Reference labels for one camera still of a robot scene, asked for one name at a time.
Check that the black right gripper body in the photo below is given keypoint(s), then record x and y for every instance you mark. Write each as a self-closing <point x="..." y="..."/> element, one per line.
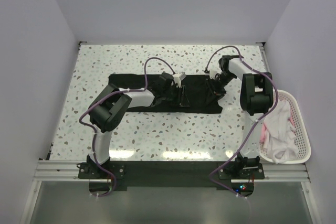
<point x="218" y="84"/>

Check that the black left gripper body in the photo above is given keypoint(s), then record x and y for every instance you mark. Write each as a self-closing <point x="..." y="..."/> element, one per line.
<point x="175" y="94"/>

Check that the black t-shirt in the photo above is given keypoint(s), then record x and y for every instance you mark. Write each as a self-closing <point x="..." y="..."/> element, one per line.
<point x="200" y="99"/>

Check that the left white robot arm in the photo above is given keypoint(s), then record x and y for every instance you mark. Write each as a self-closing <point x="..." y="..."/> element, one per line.
<point x="108" y="109"/>

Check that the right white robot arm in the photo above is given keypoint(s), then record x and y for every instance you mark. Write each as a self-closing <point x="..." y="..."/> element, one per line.
<point x="256" y="100"/>

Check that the pink t-shirt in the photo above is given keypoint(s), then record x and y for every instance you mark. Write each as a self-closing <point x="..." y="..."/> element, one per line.
<point x="278" y="132"/>

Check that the white t-shirt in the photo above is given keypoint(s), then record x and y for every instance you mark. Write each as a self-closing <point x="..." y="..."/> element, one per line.
<point x="292" y="151"/>

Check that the white plastic laundry basket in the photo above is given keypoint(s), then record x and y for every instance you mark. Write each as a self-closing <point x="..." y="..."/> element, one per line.
<point x="301" y="140"/>

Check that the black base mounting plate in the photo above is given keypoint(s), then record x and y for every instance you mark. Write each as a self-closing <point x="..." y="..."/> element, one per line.
<point x="244" y="188"/>

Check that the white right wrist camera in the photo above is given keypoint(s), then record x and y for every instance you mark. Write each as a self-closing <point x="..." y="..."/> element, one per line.
<point x="212" y="74"/>

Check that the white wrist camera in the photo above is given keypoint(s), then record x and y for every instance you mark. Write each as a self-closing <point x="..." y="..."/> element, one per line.
<point x="212" y="74"/>
<point x="178" y="77"/>

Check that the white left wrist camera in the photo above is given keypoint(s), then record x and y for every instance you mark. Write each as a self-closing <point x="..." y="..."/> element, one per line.
<point x="178" y="77"/>

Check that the aluminium front rail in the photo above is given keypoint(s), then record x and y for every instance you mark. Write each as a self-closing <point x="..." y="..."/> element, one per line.
<point x="76" y="170"/>

